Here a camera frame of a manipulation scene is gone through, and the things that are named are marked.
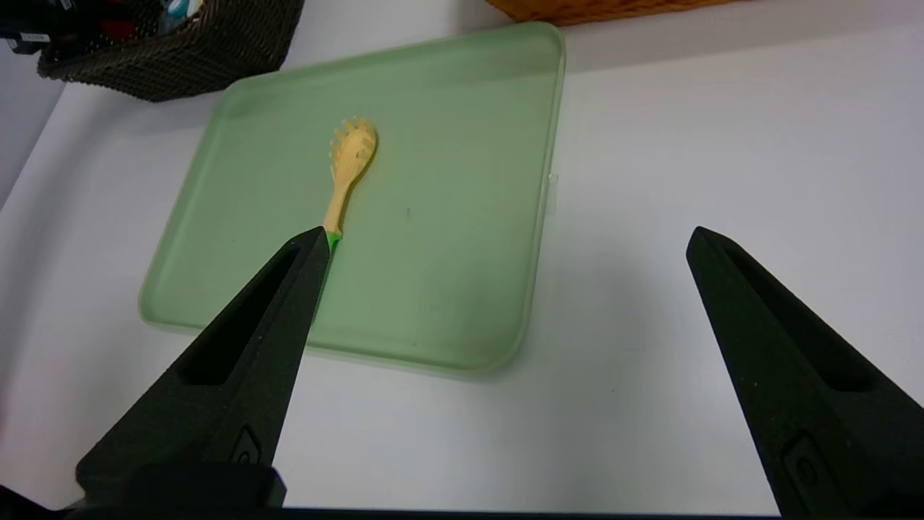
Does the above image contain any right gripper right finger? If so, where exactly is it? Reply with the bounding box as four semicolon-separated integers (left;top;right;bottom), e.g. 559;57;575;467
686;226;924;515

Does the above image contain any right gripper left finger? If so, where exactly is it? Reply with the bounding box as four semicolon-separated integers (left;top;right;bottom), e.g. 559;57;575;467
76;226;331;511

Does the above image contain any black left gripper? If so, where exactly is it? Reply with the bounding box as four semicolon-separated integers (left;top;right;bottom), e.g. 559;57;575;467
0;0;98;56

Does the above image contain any yellow pasta spoon green handle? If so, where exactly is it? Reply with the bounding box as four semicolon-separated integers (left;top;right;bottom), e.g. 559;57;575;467
321;117;378;255

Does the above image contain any dark brown wicker basket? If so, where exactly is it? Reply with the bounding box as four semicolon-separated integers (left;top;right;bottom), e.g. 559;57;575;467
38;0;305;103

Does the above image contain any orange wicker basket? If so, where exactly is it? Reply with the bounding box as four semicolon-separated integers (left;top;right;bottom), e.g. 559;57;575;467
487;0;744;27

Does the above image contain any light green plastic tray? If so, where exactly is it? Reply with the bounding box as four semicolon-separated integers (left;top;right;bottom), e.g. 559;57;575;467
137;22;567;381

